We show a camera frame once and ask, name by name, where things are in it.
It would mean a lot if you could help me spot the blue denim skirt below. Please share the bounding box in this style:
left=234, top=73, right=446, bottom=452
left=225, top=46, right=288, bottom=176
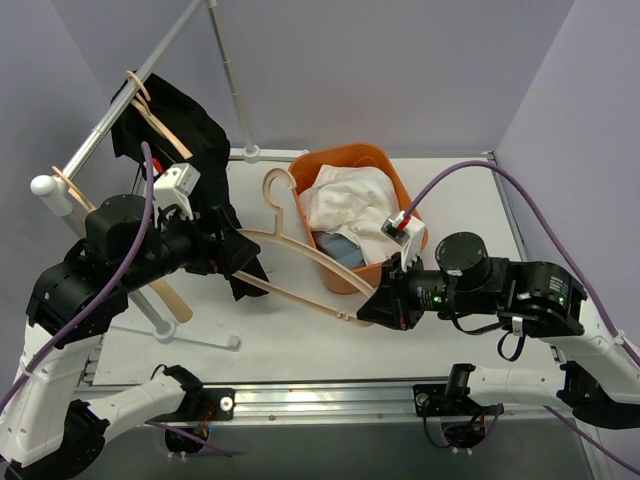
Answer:
left=312, top=231, right=366, bottom=270

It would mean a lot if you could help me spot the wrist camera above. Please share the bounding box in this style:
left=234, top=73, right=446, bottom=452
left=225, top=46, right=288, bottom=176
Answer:
left=381, top=210, right=426, bottom=273
left=153, top=163, right=201, bottom=220

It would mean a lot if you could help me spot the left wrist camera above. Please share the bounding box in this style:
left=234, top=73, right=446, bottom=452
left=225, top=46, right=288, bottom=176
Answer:
left=153, top=163, right=201, bottom=220

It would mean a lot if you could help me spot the black skirt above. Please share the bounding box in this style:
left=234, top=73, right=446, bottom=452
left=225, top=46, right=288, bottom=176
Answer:
left=109, top=72, right=271, bottom=302

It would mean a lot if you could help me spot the wooden hanger for black skirt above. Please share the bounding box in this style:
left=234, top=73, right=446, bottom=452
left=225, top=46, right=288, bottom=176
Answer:
left=126, top=71, right=193, bottom=160

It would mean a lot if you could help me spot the aluminium mounting rail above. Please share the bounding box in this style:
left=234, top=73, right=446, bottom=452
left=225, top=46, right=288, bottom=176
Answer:
left=64, top=382, right=599, bottom=426

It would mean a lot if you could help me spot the white metal clothes rack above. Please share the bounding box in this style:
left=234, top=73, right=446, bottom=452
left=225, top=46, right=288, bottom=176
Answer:
left=29, top=0, right=311, bottom=351

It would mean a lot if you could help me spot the orange plastic basket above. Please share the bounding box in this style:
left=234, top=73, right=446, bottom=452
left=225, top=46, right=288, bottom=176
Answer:
left=286, top=143, right=429, bottom=296

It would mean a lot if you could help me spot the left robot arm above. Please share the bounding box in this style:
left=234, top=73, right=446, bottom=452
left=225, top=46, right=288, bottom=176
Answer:
left=1, top=194, right=259, bottom=479

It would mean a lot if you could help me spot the wooden hanger for denim skirt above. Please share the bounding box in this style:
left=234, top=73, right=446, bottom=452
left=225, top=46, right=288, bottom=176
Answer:
left=51, top=165, right=194, bottom=324

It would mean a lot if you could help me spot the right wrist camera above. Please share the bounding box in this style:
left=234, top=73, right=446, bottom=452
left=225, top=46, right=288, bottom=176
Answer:
left=381, top=210, right=426, bottom=273

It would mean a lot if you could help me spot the wooden hanger for white skirt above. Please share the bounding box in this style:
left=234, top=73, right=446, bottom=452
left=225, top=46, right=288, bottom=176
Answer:
left=233, top=168, right=374, bottom=327

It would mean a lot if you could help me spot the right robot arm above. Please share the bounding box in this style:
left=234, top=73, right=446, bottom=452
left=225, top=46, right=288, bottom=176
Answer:
left=357, top=232, right=639, bottom=430

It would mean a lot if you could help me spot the white pleated skirt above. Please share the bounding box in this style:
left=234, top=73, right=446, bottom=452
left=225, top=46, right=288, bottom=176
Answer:
left=299, top=165, right=399, bottom=266

